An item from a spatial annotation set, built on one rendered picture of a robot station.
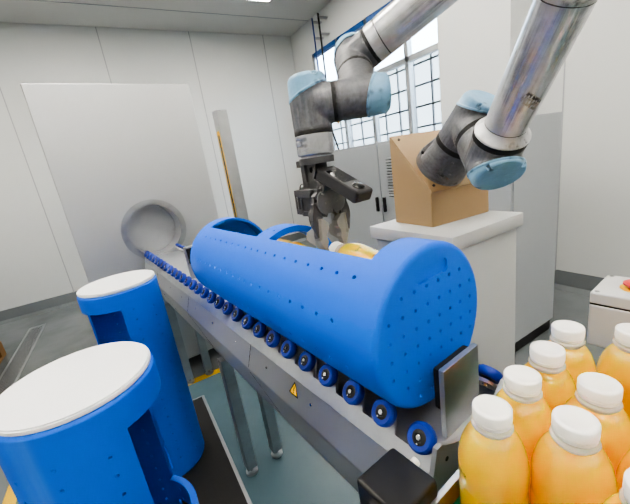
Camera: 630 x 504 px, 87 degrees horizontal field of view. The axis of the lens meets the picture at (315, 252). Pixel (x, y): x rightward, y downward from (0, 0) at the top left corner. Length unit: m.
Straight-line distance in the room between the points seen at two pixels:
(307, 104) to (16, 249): 5.15
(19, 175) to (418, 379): 5.30
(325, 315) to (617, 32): 3.07
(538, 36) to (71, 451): 1.03
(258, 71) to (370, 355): 5.84
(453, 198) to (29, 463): 1.10
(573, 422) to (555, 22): 0.57
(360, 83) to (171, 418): 1.45
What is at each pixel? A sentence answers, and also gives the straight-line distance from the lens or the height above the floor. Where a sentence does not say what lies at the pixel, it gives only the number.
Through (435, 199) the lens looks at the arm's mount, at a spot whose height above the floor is 1.23.
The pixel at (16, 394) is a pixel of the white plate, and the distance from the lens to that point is 0.91.
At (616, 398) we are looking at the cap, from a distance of 0.50.
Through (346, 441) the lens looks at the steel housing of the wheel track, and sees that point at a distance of 0.73.
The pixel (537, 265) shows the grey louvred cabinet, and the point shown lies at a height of 0.54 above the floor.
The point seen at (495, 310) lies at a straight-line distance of 1.16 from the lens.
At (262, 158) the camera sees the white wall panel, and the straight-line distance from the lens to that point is 5.90.
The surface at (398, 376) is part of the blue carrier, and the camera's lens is 0.56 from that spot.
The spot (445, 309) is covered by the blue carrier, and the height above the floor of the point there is 1.11.
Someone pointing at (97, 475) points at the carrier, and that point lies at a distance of 0.81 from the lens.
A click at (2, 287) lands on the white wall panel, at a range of 5.72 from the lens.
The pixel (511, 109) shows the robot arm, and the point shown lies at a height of 1.42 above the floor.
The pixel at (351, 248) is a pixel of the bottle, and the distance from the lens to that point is 0.65.
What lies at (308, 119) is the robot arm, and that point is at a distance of 0.68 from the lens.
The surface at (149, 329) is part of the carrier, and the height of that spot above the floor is 0.85.
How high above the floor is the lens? 1.38
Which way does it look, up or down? 15 degrees down
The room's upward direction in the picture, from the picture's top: 9 degrees counter-clockwise
